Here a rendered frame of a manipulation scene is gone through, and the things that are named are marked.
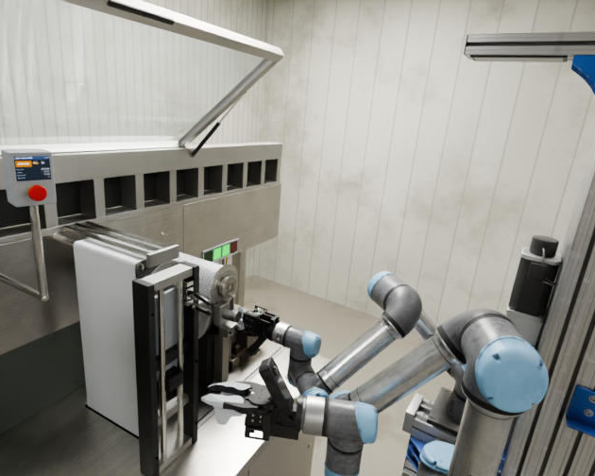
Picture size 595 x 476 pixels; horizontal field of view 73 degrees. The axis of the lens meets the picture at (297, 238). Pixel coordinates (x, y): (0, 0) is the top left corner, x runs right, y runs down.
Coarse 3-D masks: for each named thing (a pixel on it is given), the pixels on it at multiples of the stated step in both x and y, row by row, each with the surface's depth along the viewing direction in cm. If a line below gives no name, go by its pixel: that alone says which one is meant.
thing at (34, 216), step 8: (32, 208) 77; (32, 216) 77; (32, 224) 77; (40, 224) 79; (32, 232) 78; (40, 232) 79; (32, 240) 79; (40, 240) 79; (40, 248) 79; (40, 256) 80; (40, 264) 80; (40, 272) 81; (40, 280) 81; (40, 288) 82; (40, 296) 82
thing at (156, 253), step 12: (72, 228) 113; (84, 228) 115; (96, 228) 118; (108, 228) 116; (84, 240) 109; (96, 240) 107; (108, 240) 106; (120, 240) 108; (132, 240) 107; (144, 240) 109; (120, 252) 103; (132, 252) 102; (144, 252) 100; (156, 252) 99; (168, 252) 103; (156, 264) 100
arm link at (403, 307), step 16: (400, 288) 125; (400, 304) 121; (416, 304) 122; (384, 320) 121; (400, 320) 119; (416, 320) 121; (368, 336) 120; (384, 336) 119; (400, 336) 119; (352, 352) 120; (368, 352) 119; (336, 368) 119; (352, 368) 119; (304, 384) 121; (320, 384) 118; (336, 384) 119
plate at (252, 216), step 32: (256, 192) 198; (128, 224) 134; (160, 224) 146; (192, 224) 161; (224, 224) 180; (256, 224) 204; (0, 256) 101; (32, 256) 108; (64, 256) 116; (0, 288) 103; (64, 288) 118; (0, 320) 104; (32, 320) 112; (64, 320) 121; (0, 352) 106
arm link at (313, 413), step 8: (304, 400) 83; (312, 400) 83; (320, 400) 83; (304, 408) 82; (312, 408) 81; (320, 408) 81; (304, 416) 81; (312, 416) 80; (320, 416) 80; (304, 424) 80; (312, 424) 80; (320, 424) 80; (304, 432) 81; (312, 432) 81; (320, 432) 80
